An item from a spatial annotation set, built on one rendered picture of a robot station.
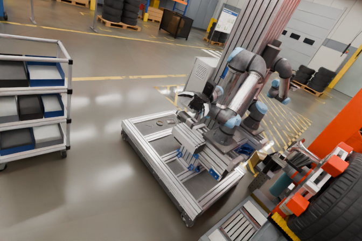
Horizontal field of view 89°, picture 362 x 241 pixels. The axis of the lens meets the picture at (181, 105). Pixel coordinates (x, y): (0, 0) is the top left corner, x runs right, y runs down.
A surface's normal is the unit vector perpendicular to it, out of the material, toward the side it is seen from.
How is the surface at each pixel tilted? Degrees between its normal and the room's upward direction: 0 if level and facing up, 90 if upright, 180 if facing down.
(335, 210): 69
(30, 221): 0
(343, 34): 90
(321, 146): 90
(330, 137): 90
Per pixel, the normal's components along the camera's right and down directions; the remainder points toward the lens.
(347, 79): -0.70, 0.14
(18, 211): 0.32, -0.82
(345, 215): -0.56, -0.23
